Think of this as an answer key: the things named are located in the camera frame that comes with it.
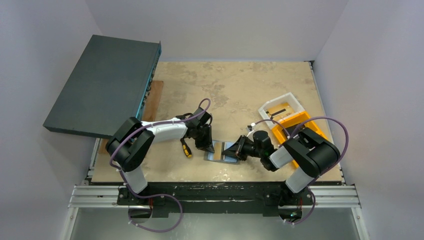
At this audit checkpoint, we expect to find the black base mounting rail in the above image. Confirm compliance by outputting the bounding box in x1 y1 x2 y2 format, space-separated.
117 181 314 220

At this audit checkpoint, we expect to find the dark grey network switch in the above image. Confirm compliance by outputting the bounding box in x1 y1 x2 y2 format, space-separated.
43 35 162 139

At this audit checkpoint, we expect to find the yellow plastic bin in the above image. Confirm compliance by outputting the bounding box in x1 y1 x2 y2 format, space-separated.
271 111 329 170

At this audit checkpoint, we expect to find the white plastic bin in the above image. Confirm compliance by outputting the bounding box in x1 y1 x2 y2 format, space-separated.
258 92 305 121

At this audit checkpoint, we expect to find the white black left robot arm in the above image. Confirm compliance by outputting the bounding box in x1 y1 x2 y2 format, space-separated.
105 107 215 194

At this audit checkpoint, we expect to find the wooden board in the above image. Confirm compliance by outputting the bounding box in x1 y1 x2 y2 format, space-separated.
93 80 165 156

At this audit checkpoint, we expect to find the black yellow handled screwdriver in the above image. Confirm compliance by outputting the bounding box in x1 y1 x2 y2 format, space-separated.
180 138 192 158

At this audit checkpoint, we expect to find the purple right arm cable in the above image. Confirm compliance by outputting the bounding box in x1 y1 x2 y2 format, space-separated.
246 116 350 226

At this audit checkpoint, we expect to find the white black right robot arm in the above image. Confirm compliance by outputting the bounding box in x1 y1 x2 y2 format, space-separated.
222 127 341 194

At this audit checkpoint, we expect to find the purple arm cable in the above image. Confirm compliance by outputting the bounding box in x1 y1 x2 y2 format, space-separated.
246 116 350 226
109 97 212 233

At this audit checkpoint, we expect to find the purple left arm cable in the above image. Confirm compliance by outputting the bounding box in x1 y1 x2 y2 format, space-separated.
109 97 212 233

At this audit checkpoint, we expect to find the grey leather card holder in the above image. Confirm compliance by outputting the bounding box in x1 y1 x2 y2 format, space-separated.
203 140 239 165

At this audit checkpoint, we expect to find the aluminium frame profile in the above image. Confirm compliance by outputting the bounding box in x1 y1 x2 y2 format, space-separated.
61 185 370 240

